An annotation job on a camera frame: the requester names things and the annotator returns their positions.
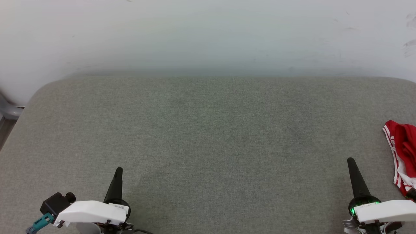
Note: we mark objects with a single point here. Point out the grey fabric sofa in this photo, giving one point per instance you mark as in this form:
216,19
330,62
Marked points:
208,146

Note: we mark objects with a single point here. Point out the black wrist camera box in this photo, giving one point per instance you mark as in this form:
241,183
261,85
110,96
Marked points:
55,203
412,194

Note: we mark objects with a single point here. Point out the red and white basketball jersey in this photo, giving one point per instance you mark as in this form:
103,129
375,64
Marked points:
408,143

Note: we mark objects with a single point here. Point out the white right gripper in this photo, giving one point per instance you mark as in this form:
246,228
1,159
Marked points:
383,211

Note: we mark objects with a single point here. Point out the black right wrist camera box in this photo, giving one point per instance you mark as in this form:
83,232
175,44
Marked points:
412,194

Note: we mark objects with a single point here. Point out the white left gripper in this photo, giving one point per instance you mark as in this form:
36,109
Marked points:
91,211

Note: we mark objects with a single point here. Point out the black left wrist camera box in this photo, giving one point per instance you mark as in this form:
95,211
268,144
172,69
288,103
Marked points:
55,203

